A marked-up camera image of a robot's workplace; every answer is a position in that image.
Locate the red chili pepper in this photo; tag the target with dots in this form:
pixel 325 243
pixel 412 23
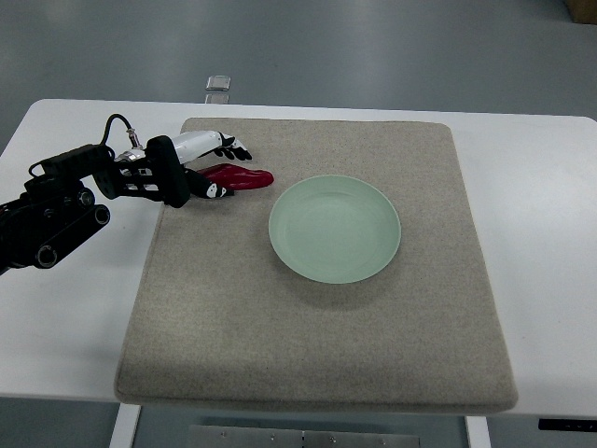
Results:
pixel 236 177

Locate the black desk control panel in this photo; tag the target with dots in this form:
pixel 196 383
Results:
pixel 567 425

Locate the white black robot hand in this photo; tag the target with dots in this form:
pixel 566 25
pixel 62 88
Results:
pixel 170 156

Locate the white table leg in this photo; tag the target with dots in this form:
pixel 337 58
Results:
pixel 125 426
pixel 477 432

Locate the light green plate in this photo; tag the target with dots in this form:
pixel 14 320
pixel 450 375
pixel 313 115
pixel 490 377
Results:
pixel 334 229

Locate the grey metal table crossbar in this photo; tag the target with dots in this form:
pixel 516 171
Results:
pixel 255 437

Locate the cardboard box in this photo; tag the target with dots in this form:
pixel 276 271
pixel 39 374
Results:
pixel 582 11

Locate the white left table leg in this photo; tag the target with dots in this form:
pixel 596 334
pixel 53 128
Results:
pixel 125 426

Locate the white right table leg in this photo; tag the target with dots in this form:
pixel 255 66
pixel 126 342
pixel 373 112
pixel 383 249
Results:
pixel 477 432

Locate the clear floor socket cover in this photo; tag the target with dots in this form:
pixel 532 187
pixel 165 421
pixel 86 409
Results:
pixel 218 83

